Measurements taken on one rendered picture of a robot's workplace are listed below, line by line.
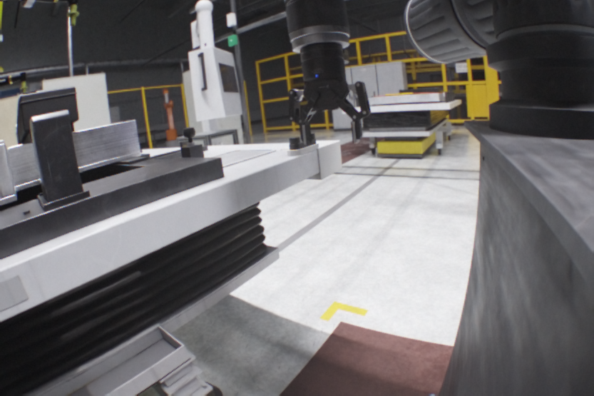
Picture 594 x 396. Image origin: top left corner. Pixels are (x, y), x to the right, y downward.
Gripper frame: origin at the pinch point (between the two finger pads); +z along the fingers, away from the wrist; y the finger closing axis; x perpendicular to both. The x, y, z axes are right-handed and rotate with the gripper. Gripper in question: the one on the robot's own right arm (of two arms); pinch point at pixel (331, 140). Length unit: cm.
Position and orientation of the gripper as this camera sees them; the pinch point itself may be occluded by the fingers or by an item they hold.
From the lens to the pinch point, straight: 53.3
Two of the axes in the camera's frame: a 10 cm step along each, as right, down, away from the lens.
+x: 4.4, -2.5, 8.7
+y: 8.9, 0.0, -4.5
